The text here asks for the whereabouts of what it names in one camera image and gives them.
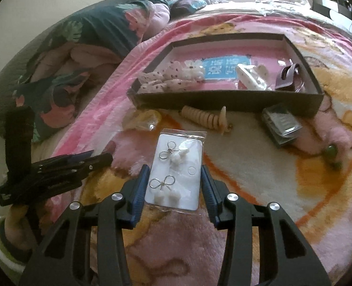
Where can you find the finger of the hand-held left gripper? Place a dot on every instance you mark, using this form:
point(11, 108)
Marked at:
point(83, 168)
point(68, 160)

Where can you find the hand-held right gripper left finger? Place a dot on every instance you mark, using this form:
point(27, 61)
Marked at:
point(140, 193)

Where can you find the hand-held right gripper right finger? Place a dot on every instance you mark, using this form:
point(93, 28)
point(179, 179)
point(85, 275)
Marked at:
point(209, 193)

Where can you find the bagged bow earring card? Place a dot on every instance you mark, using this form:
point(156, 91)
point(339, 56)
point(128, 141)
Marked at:
point(178, 166)

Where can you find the dark cardboard box tray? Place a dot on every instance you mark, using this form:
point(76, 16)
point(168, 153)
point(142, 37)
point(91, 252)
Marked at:
point(223, 102)

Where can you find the polka dot fabric hair bow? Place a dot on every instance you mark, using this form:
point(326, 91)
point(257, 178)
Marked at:
point(164, 82)

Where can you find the white hair claw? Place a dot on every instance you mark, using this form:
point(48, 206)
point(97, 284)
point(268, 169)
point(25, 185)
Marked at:
point(253, 76)

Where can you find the dark brown hair clip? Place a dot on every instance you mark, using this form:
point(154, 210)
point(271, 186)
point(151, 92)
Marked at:
point(287, 77)

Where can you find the person's left hand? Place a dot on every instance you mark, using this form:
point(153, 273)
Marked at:
point(30, 226)

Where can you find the pink bear printed blanket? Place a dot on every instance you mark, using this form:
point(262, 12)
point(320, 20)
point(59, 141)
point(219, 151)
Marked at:
point(253, 199)

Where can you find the small yellow plastic bag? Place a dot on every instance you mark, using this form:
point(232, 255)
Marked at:
point(143, 120)

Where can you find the beige spiral hair claw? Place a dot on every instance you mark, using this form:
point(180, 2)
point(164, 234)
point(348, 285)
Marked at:
point(205, 119)

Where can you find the clear plastic box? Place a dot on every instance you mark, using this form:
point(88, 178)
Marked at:
point(281, 125)

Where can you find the blue printed card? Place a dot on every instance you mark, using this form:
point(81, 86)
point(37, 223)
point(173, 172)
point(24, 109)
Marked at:
point(223, 67)

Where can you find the green bead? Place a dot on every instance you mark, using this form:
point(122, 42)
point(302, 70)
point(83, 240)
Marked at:
point(332, 152)

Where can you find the pink fluffy scrunchie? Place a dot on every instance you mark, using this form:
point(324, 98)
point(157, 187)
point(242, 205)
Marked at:
point(327, 131)

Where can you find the dark floral quilt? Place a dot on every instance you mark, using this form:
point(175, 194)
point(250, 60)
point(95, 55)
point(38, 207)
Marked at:
point(104, 29)

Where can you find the purple teal cloth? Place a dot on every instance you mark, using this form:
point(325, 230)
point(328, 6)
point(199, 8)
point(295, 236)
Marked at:
point(190, 4)

